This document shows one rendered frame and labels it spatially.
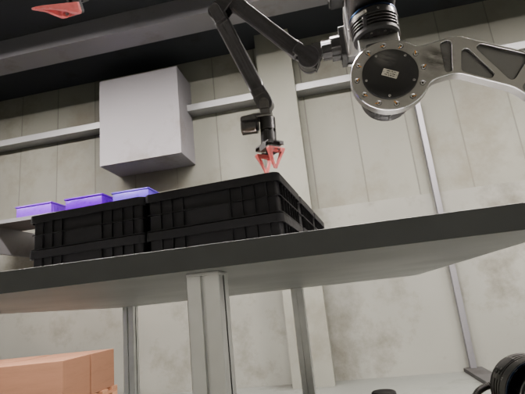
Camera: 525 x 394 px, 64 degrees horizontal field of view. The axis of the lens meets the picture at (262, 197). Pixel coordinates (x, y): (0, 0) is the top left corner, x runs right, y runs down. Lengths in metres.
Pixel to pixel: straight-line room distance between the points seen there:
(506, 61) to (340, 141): 2.48
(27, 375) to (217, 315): 2.47
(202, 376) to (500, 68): 0.98
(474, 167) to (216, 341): 3.11
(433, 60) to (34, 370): 2.76
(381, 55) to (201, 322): 0.81
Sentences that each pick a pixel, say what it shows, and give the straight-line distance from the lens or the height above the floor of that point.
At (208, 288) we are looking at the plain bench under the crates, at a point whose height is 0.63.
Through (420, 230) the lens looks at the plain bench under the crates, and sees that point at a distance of 0.68.
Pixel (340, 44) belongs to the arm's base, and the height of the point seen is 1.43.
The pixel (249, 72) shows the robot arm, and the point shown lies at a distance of 1.59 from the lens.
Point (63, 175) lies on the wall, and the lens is 4.38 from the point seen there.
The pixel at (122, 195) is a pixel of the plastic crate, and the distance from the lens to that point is 3.45.
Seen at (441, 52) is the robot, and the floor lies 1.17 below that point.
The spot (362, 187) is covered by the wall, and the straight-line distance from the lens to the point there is 3.48.
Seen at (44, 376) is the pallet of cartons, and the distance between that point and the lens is 3.09.
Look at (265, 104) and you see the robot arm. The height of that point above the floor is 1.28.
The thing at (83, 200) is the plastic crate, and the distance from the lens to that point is 3.61.
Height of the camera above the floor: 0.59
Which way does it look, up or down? 14 degrees up
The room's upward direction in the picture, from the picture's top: 6 degrees counter-clockwise
